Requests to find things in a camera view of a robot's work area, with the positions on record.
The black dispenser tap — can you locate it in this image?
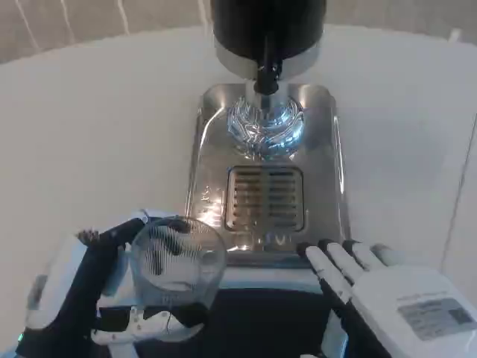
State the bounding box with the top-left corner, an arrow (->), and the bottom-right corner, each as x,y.
253,35 -> 284,95

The dark white robot torso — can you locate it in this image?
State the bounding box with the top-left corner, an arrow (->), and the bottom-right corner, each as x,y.
107,256 -> 361,358

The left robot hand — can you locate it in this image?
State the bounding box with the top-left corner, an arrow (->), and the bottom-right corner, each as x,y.
13,208 -> 210,358

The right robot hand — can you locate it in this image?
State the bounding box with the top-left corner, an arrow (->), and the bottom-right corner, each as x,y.
297,239 -> 477,358

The clear ribbed glass cup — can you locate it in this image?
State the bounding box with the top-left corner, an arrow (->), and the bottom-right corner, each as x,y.
127,216 -> 229,322

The slotted steel drain grid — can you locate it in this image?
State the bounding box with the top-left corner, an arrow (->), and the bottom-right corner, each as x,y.
222,165 -> 309,232

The steel drip tray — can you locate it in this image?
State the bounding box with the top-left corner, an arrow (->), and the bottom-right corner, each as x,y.
186,83 -> 353,268

